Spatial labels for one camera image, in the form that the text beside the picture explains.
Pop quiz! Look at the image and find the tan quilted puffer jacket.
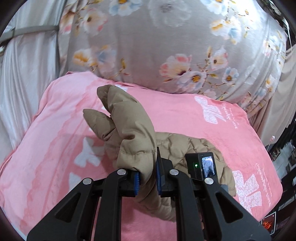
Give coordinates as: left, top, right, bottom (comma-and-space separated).
83, 85, 236, 222

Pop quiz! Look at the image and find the pink fleece blanket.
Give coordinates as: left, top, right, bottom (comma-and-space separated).
1, 72, 282, 236

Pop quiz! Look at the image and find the dark cluttered shelf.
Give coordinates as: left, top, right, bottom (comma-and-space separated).
261, 127, 295, 237

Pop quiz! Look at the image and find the beige curtain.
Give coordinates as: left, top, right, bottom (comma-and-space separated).
249, 46, 295, 146

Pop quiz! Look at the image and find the grey floral duvet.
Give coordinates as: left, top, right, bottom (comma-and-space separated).
59, 1, 288, 114

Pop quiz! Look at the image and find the white satin curtain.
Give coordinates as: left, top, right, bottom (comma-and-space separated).
1, 1, 64, 161

